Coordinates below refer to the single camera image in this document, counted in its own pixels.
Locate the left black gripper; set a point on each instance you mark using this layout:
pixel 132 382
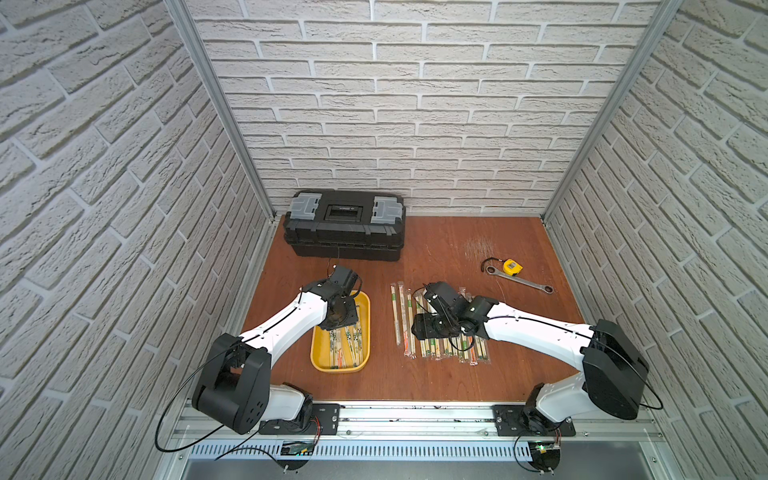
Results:
pixel 342 310

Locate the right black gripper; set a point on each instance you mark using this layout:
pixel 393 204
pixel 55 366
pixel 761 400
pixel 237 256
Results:
pixel 421 326

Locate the yellow plastic storage box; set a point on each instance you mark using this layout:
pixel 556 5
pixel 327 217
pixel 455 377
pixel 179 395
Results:
pixel 319 353

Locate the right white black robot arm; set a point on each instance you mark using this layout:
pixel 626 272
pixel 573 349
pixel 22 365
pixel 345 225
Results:
pixel 611 373

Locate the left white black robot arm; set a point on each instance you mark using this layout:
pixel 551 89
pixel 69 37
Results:
pixel 234 387

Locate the wrapped chopsticks pile in box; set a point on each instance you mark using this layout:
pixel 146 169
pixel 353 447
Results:
pixel 346 348

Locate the black plastic toolbox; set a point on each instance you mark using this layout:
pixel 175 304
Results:
pixel 345 224

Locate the silver metal wrench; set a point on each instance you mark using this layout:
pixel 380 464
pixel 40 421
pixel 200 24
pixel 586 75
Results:
pixel 493 271

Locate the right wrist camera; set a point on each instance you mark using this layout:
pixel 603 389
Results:
pixel 444 295

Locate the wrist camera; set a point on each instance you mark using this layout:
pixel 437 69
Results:
pixel 347 281
pixel 444 295

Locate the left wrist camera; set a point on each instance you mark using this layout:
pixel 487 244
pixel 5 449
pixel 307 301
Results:
pixel 347 281

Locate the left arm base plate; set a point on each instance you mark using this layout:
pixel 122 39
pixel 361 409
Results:
pixel 317 419

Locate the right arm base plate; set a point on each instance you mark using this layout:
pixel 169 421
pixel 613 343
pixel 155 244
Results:
pixel 512 420

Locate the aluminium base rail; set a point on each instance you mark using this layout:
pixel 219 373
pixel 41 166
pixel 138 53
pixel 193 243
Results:
pixel 425 431

